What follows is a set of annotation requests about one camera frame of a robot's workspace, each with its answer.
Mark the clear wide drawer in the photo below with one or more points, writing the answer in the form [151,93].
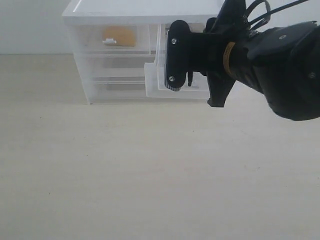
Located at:
[116,67]
[104,89]

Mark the clear middle wide drawer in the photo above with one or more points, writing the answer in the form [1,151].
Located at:
[116,67]

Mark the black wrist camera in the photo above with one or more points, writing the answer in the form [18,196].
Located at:
[186,52]

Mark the yellow sponge block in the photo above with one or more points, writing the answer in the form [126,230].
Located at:
[122,36]

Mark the clear bottom wide drawer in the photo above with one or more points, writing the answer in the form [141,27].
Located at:
[104,89]

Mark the white plastic drawer cabinet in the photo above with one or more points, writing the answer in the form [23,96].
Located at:
[135,12]

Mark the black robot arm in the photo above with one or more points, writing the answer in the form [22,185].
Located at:
[282,63]

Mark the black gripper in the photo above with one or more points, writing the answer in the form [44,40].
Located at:
[230,64]

